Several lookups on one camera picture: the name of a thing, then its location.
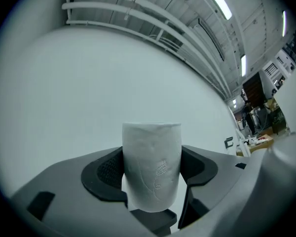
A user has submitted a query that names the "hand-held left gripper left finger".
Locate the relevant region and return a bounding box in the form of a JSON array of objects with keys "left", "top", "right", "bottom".
[{"left": 9, "top": 146, "right": 153, "bottom": 237}]

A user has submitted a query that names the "long ceiling light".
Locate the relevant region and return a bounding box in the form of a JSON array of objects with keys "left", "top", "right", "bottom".
[{"left": 200, "top": 0, "right": 233, "bottom": 21}]

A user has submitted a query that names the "black wall shelf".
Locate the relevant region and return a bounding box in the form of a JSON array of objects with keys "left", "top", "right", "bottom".
[{"left": 129, "top": 207, "right": 178, "bottom": 237}]

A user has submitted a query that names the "dark brown board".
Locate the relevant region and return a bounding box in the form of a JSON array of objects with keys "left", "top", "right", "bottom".
[{"left": 242, "top": 72, "right": 265, "bottom": 109}]

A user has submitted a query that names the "short ceiling light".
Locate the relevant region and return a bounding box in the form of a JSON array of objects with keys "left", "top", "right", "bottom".
[{"left": 240, "top": 54, "right": 247, "bottom": 78}]

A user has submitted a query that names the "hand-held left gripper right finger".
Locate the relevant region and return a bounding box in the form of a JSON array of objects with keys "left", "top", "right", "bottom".
[{"left": 177, "top": 144, "right": 272, "bottom": 232}]

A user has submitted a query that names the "white toilet paper roll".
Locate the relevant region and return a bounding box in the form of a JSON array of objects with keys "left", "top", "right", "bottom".
[{"left": 121, "top": 122, "right": 183, "bottom": 213}]

